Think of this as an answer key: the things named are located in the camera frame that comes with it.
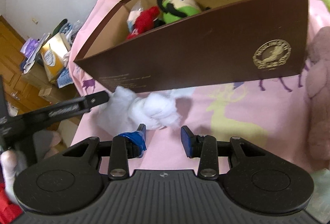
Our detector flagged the brown cardboard box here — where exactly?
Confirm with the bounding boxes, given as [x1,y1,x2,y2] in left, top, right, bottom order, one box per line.
[74,0,309,93]

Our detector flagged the pink plush animal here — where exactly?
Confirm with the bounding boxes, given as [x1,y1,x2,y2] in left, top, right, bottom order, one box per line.
[305,26,329,160]

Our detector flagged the person's hand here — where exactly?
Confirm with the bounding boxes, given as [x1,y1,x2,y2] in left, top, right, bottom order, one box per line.
[1,150,27,204]

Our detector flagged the red plush item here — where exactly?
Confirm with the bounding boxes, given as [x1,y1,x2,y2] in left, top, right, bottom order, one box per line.
[127,6,160,39]

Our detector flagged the clear plastic packaged item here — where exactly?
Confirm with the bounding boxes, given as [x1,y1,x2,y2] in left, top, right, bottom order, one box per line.
[126,0,144,33]

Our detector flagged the yellow white paper bag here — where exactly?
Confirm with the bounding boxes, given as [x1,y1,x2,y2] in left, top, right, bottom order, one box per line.
[40,33,71,84]

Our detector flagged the white cloth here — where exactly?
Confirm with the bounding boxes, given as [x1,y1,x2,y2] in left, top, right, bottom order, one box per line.
[95,86,195,136]

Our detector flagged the cardboard boxes stack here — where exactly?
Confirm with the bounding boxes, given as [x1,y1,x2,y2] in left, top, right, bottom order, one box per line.
[22,63,78,103]

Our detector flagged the wooden door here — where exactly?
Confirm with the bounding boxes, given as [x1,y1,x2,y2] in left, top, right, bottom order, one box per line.
[0,17,49,114]

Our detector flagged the green bean plush toy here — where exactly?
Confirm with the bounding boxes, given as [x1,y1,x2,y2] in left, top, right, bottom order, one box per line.
[157,0,211,24]

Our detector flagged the purple white bag pile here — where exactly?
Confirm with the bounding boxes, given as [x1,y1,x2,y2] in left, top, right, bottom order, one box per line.
[20,33,50,74]

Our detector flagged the pink deer-print cloth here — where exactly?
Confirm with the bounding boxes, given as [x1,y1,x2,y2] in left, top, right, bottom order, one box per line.
[69,0,329,174]

